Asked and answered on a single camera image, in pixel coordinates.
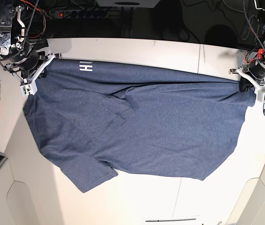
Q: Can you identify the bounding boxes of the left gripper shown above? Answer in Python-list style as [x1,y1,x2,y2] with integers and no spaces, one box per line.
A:
[239,60,265,92]

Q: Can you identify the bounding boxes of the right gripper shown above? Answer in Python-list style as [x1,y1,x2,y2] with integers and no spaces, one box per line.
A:
[3,39,49,77]

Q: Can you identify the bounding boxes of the blue grey t-shirt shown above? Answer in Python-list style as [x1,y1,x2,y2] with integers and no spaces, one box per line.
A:
[23,59,256,192]

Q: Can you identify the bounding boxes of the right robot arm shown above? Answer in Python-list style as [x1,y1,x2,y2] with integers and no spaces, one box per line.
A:
[0,0,48,79]

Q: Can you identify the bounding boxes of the black power strip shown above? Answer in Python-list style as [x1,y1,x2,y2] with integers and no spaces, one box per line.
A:
[49,7,112,19]

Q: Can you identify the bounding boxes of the white panel lower right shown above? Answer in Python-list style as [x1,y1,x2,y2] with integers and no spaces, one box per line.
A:
[226,165,265,225]

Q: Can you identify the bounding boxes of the white panel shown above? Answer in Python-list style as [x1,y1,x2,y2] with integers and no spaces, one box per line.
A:
[0,158,40,225]
[226,165,265,225]

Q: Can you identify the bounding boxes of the white framed tray bottom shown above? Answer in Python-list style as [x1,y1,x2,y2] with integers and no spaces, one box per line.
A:
[145,218,197,222]

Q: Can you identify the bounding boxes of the white panel lower left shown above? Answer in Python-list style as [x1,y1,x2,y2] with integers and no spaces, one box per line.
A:
[0,158,40,225]

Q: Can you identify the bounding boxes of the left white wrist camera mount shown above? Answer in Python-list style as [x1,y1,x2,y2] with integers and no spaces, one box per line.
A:
[228,68,265,104]

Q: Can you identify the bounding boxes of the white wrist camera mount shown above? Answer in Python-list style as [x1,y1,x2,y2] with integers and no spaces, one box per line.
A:
[20,53,61,96]
[228,68,265,104]

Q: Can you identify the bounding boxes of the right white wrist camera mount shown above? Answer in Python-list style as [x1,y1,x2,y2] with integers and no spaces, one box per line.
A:
[20,53,61,96]

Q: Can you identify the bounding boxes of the grey cables on floor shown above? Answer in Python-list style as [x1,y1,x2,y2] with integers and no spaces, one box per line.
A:
[181,0,252,40]

